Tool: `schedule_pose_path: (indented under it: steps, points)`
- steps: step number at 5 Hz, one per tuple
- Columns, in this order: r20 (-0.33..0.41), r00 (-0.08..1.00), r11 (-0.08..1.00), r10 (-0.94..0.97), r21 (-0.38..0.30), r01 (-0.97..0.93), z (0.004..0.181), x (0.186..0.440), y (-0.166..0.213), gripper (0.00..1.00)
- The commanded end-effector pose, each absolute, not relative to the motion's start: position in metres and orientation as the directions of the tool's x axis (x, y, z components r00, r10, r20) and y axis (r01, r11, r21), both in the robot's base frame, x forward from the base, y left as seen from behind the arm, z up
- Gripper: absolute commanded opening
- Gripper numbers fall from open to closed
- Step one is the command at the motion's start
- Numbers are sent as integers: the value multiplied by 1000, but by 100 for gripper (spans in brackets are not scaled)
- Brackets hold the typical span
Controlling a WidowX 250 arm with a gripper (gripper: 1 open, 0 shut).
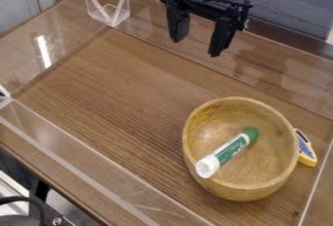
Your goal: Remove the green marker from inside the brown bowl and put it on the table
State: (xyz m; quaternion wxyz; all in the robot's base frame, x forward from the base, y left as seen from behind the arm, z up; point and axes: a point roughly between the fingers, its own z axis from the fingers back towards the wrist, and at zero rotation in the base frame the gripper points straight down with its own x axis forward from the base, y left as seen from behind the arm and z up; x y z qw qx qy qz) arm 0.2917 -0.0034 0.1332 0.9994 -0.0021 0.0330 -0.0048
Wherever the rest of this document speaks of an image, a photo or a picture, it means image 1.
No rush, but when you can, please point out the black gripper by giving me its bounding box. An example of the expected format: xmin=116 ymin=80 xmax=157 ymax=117
xmin=162 ymin=0 xmax=253 ymax=57

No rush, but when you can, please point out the green white marker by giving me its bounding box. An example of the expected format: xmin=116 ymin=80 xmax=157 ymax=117
xmin=196 ymin=127 xmax=260 ymax=179

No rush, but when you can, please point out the brown wooden bowl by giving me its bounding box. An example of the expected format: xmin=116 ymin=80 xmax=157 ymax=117
xmin=182 ymin=96 xmax=299 ymax=202

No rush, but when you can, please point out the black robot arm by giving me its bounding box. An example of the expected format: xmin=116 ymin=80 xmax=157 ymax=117
xmin=162 ymin=0 xmax=255 ymax=57

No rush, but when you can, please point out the yellow blue sponge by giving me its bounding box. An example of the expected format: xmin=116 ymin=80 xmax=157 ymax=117
xmin=296 ymin=129 xmax=317 ymax=168

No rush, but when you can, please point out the clear acrylic corner bracket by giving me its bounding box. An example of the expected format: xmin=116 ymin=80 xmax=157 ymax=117
xmin=85 ymin=0 xmax=130 ymax=27

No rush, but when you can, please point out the clear acrylic tray wall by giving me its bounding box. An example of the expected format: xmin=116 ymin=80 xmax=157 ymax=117
xmin=0 ymin=96 xmax=214 ymax=226

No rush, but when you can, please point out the black cable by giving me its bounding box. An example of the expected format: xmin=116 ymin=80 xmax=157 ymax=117
xmin=0 ymin=196 xmax=47 ymax=226

